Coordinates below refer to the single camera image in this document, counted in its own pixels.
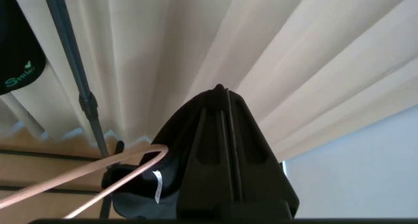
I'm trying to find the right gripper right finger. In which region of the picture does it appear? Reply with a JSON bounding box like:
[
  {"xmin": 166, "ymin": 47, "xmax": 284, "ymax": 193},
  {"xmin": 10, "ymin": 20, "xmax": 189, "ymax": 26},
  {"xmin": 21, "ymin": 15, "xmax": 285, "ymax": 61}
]
[{"xmin": 227, "ymin": 89, "xmax": 300, "ymax": 218}]

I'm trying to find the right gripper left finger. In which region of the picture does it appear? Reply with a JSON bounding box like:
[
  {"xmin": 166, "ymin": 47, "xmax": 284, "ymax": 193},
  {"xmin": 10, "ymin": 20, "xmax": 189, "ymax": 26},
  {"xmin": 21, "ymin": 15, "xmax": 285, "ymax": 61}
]
[{"xmin": 176, "ymin": 88, "xmax": 234, "ymax": 218}]

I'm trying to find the black smooth garment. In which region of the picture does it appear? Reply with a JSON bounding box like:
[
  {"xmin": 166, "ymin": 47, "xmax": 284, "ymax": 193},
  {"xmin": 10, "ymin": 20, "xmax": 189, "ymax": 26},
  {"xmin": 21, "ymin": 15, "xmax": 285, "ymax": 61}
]
[{"xmin": 101, "ymin": 83, "xmax": 229, "ymax": 219}]

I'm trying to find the pink clothes hanger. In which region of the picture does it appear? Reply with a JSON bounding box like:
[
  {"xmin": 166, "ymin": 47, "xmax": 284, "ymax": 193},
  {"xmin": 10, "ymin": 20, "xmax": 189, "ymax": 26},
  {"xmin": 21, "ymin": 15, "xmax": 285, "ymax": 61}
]
[{"xmin": 0, "ymin": 144, "xmax": 169, "ymax": 219}]

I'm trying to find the black knit garment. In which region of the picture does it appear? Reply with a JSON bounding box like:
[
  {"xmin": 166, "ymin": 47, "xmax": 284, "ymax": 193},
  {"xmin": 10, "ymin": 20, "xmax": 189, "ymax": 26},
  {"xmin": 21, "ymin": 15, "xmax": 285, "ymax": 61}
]
[{"xmin": 0, "ymin": 0, "xmax": 47, "ymax": 96}]

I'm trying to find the black clothes rack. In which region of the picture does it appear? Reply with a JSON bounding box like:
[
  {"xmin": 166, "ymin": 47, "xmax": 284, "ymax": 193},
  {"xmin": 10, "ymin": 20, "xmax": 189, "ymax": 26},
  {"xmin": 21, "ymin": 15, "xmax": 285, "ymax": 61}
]
[{"xmin": 0, "ymin": 0, "xmax": 125, "ymax": 219}]

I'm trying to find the beige curtain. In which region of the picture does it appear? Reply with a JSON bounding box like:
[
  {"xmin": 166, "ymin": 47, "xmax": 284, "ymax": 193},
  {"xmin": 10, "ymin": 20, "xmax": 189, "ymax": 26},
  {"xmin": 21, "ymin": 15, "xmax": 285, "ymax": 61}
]
[{"xmin": 0, "ymin": 0, "xmax": 418, "ymax": 163}]

